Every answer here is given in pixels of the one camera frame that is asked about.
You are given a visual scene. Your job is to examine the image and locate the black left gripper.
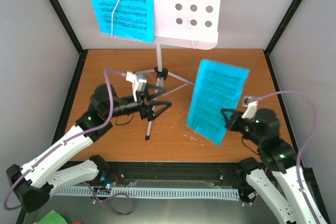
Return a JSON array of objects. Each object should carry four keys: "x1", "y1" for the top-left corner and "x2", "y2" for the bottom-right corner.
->
[{"x1": 106, "y1": 83, "x2": 172, "y2": 121}]

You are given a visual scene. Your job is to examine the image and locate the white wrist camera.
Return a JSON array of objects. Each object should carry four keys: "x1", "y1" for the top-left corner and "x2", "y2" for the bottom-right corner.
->
[
  {"x1": 125, "y1": 71, "x2": 147, "y2": 102},
  {"x1": 241, "y1": 95, "x2": 258, "y2": 120}
]

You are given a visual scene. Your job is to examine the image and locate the blue sheet music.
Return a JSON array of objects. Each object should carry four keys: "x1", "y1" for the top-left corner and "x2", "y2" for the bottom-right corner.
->
[
  {"x1": 186, "y1": 59, "x2": 250, "y2": 145},
  {"x1": 91, "y1": 0, "x2": 154, "y2": 43}
]

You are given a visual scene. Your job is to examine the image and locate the black aluminium frame post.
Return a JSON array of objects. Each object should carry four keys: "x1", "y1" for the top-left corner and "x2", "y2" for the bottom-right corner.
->
[{"x1": 48, "y1": 0, "x2": 85, "y2": 56}]

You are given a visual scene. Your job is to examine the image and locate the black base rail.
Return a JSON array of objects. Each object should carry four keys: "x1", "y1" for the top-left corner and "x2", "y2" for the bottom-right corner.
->
[{"x1": 107, "y1": 162, "x2": 249, "y2": 189}]

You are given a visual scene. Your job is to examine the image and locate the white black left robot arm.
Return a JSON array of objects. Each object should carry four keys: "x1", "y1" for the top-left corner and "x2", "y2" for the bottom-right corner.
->
[{"x1": 6, "y1": 84, "x2": 172, "y2": 212}]

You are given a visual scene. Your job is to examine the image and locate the green paper sheet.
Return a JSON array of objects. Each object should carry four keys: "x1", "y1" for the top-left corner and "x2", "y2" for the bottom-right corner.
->
[{"x1": 36, "y1": 210, "x2": 68, "y2": 224}]

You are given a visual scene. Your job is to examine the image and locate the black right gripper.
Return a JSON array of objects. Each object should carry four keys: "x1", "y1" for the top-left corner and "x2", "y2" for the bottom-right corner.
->
[{"x1": 220, "y1": 108, "x2": 264, "y2": 145}]

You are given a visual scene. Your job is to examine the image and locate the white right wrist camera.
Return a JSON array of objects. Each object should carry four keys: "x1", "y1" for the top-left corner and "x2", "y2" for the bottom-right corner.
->
[{"x1": 241, "y1": 95, "x2": 258, "y2": 120}]

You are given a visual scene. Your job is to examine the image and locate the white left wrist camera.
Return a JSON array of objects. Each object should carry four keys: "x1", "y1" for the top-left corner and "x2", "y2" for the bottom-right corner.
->
[{"x1": 125, "y1": 71, "x2": 147, "y2": 102}]

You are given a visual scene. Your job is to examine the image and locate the black right frame post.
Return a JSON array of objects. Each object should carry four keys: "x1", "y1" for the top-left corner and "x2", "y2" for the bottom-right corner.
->
[{"x1": 264, "y1": 0, "x2": 303, "y2": 57}]

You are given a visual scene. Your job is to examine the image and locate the white tripod music stand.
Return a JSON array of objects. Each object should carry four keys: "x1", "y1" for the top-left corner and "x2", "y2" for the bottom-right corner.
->
[{"x1": 101, "y1": 0, "x2": 226, "y2": 141}]

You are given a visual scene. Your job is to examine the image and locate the light blue cable duct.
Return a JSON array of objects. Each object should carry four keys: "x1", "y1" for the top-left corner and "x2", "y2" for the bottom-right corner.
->
[{"x1": 56, "y1": 186, "x2": 239, "y2": 201}]

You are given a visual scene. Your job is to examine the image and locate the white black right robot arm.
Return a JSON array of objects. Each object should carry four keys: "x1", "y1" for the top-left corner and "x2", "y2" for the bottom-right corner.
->
[{"x1": 187, "y1": 84, "x2": 326, "y2": 223}]

